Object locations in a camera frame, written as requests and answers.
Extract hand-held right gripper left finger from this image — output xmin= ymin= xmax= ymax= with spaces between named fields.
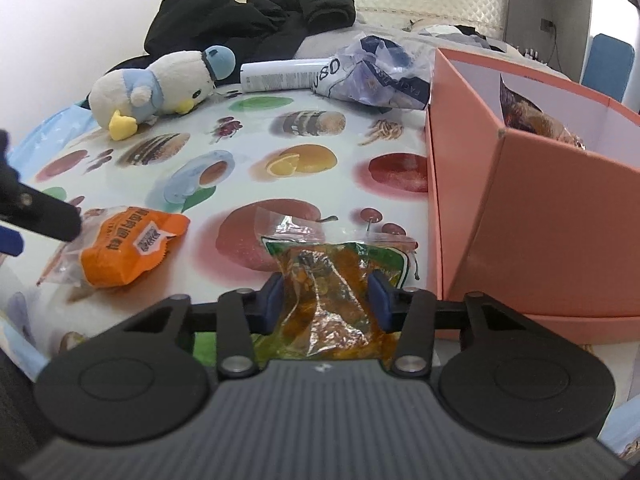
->
xmin=120 ymin=274 xmax=286 ymax=378

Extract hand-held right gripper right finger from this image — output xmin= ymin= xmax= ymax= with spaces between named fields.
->
xmin=367 ymin=270 xmax=527 ymax=378

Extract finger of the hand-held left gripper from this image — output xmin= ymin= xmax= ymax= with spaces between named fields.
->
xmin=0 ymin=225 xmax=25 ymax=257
xmin=0 ymin=130 xmax=84 ymax=244

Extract green edged clear snack packet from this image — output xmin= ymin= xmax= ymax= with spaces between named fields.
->
xmin=255 ymin=210 xmax=419 ymax=362

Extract orange bread packet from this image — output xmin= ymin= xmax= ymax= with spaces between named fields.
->
xmin=37 ymin=206 xmax=191 ymax=289

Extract orange cardboard box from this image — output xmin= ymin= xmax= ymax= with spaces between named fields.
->
xmin=425 ymin=47 xmax=640 ymax=346

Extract pile of snack packets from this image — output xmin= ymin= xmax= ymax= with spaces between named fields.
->
xmin=499 ymin=74 xmax=589 ymax=152

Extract light blue bedsheet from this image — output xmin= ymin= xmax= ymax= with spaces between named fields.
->
xmin=0 ymin=57 xmax=640 ymax=461

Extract fruit printed plastic tablecloth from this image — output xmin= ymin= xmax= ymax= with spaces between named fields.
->
xmin=0 ymin=85 xmax=442 ymax=362

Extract white plush duck toy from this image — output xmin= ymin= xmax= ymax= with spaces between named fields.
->
xmin=89 ymin=45 xmax=237 ymax=142

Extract clear printed plastic bag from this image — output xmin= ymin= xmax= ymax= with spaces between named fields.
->
xmin=311 ymin=34 xmax=434 ymax=112

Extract white spray can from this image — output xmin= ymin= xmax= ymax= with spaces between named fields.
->
xmin=240 ymin=58 xmax=342 ymax=94

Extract black padded jacket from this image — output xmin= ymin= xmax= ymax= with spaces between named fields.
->
xmin=144 ymin=0 xmax=357 ymax=69

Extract dark plaid clothes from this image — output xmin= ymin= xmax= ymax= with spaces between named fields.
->
xmin=417 ymin=22 xmax=507 ymax=54

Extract blue chair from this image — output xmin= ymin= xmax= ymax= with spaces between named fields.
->
xmin=580 ymin=34 xmax=636 ymax=104

